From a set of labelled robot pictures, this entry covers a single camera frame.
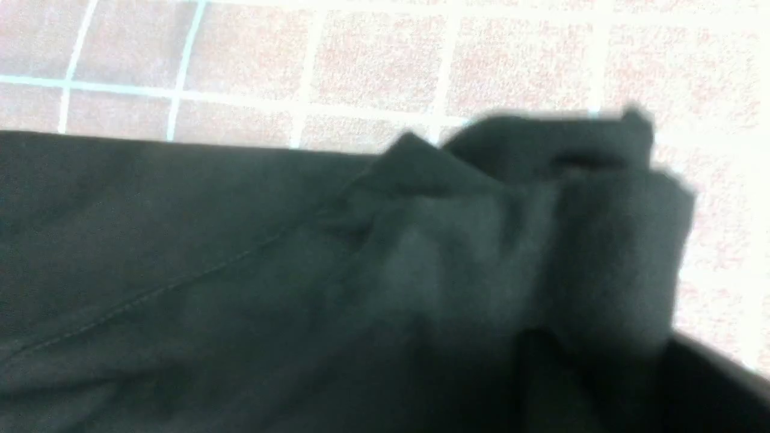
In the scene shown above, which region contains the dark gray long-sleeve top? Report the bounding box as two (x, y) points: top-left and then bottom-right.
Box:
(1, 107), (768, 432)

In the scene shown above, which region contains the pink checkered tablecloth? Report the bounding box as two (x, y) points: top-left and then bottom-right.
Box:
(1, 1), (768, 375)

